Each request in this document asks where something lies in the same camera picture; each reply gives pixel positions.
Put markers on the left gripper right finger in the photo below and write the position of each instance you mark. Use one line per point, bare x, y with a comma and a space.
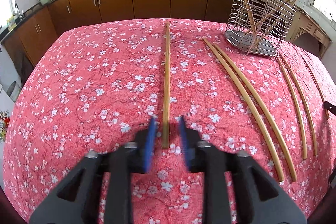
258, 197

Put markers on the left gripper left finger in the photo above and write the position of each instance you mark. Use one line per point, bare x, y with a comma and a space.
98, 187

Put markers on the wooden chopstick five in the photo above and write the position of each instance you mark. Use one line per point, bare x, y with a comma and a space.
255, 102

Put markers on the wooden chopstick three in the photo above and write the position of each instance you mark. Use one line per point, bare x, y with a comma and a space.
166, 92

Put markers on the wooden chopstick two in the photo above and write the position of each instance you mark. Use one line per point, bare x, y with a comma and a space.
276, 23

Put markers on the wooden chopstick six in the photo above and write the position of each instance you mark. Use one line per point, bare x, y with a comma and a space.
259, 9

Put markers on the cream old wooden table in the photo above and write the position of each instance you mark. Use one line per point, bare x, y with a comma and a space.
307, 34

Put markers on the red floral tablecloth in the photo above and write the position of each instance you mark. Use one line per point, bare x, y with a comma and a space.
98, 85

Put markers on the flower decal white cabinet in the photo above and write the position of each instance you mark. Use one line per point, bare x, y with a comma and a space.
4, 123

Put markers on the white plastic bucket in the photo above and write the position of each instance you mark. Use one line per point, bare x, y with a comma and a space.
13, 91

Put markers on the lower wooden cabinets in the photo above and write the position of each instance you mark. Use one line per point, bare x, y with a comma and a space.
30, 39

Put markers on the yellow detergent bottle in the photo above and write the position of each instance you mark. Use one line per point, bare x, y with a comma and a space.
11, 23

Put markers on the metal wire utensil holder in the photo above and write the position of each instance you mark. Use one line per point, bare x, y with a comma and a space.
237, 23

